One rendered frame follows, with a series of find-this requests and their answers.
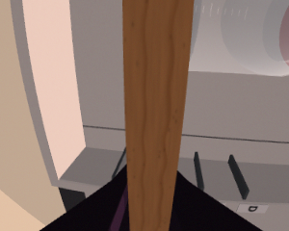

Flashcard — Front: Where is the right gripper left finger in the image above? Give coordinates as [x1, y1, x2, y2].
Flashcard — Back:
[40, 165, 130, 231]

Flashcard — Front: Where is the brown wooden shelf board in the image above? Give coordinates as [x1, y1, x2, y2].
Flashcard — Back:
[122, 0, 194, 231]

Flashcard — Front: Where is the beige wall rack frame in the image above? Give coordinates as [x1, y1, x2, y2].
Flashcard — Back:
[10, 0, 289, 213]

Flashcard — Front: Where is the clear plastic bottle with red cap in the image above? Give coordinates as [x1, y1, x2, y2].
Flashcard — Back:
[189, 0, 289, 77]

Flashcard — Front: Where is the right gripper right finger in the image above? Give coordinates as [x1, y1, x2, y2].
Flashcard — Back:
[169, 171, 263, 231]

